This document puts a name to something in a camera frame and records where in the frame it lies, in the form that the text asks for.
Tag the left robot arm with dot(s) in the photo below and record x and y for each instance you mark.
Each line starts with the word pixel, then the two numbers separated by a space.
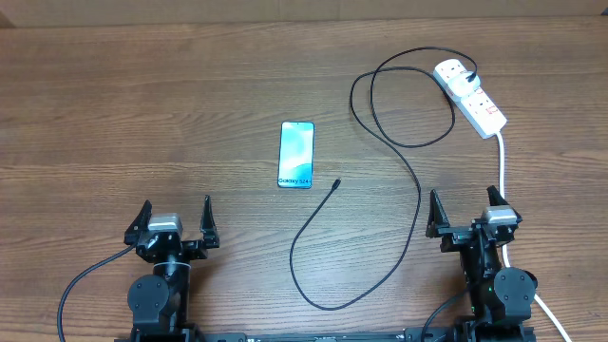
pixel 159 301

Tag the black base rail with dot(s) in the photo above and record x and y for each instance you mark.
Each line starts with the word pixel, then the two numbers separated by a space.
pixel 407 335

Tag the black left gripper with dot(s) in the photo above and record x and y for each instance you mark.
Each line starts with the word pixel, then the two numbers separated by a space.
pixel 197 251

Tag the blue Samsung smartphone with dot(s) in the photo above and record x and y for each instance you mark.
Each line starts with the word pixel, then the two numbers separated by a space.
pixel 296 155

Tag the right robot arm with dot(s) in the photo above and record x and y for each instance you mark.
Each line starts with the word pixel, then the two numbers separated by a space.
pixel 500 296

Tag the white USB charger plug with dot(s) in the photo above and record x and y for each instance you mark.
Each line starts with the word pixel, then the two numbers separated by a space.
pixel 463 84

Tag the white power strip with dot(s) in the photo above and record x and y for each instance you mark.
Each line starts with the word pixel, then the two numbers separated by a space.
pixel 485 117

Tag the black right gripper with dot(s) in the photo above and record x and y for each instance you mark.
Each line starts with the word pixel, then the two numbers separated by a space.
pixel 456 236

